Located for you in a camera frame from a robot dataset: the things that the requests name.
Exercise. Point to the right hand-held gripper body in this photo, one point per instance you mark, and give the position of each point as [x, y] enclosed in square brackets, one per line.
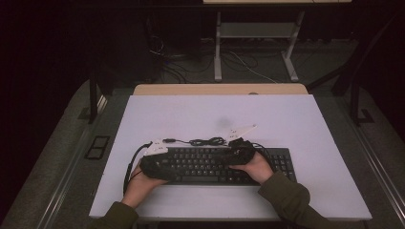
[242, 152]

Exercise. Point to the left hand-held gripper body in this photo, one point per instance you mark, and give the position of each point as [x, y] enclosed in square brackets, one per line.
[157, 167]

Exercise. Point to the black computer keyboard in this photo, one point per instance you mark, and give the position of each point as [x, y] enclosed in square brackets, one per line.
[203, 165]

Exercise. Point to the person's right hand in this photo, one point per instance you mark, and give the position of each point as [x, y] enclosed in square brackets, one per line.
[258, 170]

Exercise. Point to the person's left hand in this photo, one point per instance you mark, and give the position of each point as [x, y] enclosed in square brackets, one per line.
[140, 187]

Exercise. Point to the white table board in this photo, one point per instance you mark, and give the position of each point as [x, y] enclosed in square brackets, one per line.
[223, 111]

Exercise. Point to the black metal stand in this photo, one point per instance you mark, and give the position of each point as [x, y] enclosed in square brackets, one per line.
[355, 101]
[93, 101]

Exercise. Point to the black floor socket frame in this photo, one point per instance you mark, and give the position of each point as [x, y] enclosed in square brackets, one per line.
[97, 148]

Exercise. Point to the white metal desk frame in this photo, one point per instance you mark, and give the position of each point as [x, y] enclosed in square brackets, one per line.
[254, 30]

